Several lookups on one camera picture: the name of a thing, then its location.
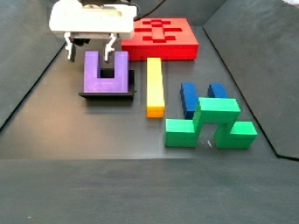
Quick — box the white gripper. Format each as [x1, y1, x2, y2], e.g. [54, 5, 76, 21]
[50, 0, 138, 62]

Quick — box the purple U-shaped block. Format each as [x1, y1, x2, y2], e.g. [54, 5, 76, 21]
[83, 51, 128, 93]

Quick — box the red board with recesses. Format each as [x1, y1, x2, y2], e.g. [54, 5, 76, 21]
[122, 17, 200, 61]

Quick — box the yellow long bar block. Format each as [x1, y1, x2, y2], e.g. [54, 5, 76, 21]
[146, 58, 164, 118]

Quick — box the blue U-shaped block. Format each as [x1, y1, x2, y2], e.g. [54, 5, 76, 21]
[180, 82, 228, 120]

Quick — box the green stepped arch block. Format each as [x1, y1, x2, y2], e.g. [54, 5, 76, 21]
[164, 97, 258, 149]

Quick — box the black cable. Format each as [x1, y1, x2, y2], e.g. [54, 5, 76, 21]
[130, 0, 168, 22]

